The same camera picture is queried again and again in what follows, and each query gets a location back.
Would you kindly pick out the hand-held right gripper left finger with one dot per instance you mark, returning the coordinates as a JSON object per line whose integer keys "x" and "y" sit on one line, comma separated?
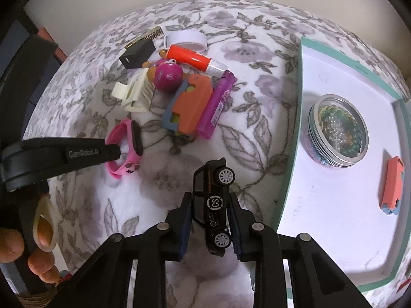
{"x": 184, "y": 227}

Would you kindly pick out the cream hair clip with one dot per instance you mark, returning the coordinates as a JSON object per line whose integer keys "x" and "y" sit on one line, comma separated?
{"x": 138, "y": 94}

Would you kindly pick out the teal white box lid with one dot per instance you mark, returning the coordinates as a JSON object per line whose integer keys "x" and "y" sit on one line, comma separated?
{"x": 321, "y": 215}

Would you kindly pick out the pink wrist watch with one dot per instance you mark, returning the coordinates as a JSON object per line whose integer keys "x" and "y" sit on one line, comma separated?
{"x": 128, "y": 163}

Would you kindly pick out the person's left hand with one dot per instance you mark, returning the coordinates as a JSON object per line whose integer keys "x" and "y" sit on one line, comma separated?
{"x": 11, "y": 247}

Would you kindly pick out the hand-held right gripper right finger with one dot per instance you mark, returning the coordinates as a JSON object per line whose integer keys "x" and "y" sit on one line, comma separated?
{"x": 234, "y": 231}

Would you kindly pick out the purple lighter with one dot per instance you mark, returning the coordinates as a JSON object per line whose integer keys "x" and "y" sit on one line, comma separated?
{"x": 215, "y": 106}

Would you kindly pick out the gold patterned clip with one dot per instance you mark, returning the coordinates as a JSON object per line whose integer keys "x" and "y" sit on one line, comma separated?
{"x": 147, "y": 35}

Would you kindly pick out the small orange blue toy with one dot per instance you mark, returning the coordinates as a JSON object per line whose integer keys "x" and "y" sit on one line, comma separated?
{"x": 391, "y": 183}

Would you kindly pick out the small black box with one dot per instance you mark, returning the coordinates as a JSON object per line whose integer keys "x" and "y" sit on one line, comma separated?
{"x": 138, "y": 54}

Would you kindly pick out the red-brown box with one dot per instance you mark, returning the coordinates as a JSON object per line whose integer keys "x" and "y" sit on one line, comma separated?
{"x": 53, "y": 43}

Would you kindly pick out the large orange blue toy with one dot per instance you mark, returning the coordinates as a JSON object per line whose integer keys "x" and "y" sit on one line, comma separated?
{"x": 192, "y": 102}

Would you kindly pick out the pink ball toy orange figure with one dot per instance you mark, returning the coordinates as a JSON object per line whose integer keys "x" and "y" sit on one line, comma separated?
{"x": 167, "y": 75}

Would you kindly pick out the dark furniture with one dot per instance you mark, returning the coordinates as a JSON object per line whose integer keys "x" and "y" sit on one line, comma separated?
{"x": 19, "y": 70}

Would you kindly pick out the black toy car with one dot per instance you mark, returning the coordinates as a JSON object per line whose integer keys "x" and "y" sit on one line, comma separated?
{"x": 212, "y": 195}

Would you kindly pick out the red glue tube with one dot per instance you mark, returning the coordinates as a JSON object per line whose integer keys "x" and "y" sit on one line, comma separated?
{"x": 189, "y": 57}

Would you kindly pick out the round tin with beads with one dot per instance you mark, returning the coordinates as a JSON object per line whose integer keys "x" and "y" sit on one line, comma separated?
{"x": 337, "y": 128}

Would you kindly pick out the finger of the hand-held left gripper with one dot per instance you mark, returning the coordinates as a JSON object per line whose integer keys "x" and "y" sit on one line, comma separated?
{"x": 112, "y": 152}

